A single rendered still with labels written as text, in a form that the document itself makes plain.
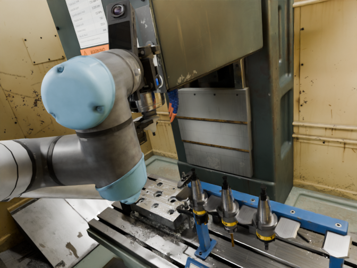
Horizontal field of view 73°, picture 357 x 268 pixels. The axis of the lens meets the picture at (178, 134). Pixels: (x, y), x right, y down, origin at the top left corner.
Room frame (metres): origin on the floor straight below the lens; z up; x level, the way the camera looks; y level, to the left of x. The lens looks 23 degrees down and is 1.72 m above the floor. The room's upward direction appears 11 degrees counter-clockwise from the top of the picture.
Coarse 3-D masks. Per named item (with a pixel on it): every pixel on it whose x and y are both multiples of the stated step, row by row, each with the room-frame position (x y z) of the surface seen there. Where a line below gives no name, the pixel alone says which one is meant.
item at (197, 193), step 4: (192, 180) 0.64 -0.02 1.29; (196, 180) 0.64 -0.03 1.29; (192, 184) 0.64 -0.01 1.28; (196, 184) 0.64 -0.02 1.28; (200, 184) 0.64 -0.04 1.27; (192, 188) 0.64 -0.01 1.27; (196, 188) 0.63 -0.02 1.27; (200, 188) 0.64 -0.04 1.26; (192, 192) 0.64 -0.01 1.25; (196, 192) 0.63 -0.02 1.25; (200, 192) 0.63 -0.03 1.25; (192, 196) 0.64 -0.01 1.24; (196, 196) 0.63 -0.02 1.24; (200, 196) 0.63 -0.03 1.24; (204, 196) 0.64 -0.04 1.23
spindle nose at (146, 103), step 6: (144, 96) 0.89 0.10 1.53; (150, 96) 0.89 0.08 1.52; (156, 96) 0.91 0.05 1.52; (162, 96) 0.93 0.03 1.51; (132, 102) 0.90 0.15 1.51; (138, 102) 0.89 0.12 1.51; (144, 102) 0.89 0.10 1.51; (150, 102) 0.89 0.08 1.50; (156, 102) 0.90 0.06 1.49; (162, 102) 0.93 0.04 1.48; (132, 108) 0.91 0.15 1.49; (138, 108) 0.90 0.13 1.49; (144, 108) 0.89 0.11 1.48; (150, 108) 0.89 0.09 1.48
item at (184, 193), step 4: (184, 188) 0.72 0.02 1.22; (188, 188) 0.71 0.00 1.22; (180, 192) 0.70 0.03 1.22; (184, 192) 0.69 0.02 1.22; (188, 192) 0.69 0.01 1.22; (176, 196) 0.68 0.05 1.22; (180, 196) 0.68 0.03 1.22; (184, 196) 0.67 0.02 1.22; (188, 196) 0.67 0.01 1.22; (180, 200) 0.66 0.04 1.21; (184, 200) 0.65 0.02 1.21
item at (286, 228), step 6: (282, 216) 0.50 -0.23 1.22; (282, 222) 0.48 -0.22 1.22; (288, 222) 0.48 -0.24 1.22; (294, 222) 0.48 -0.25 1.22; (300, 222) 0.47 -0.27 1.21; (276, 228) 0.47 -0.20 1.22; (282, 228) 0.46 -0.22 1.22; (288, 228) 0.46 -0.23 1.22; (294, 228) 0.46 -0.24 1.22; (282, 234) 0.45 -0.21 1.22; (288, 234) 0.44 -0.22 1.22; (294, 234) 0.44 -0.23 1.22
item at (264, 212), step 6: (258, 204) 0.50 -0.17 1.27; (264, 204) 0.49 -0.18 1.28; (258, 210) 0.50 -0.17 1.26; (264, 210) 0.49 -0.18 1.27; (270, 210) 0.49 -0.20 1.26; (258, 216) 0.50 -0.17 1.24; (264, 216) 0.48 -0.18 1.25; (270, 216) 0.48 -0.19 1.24; (264, 222) 0.48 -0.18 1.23; (270, 222) 0.48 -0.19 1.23
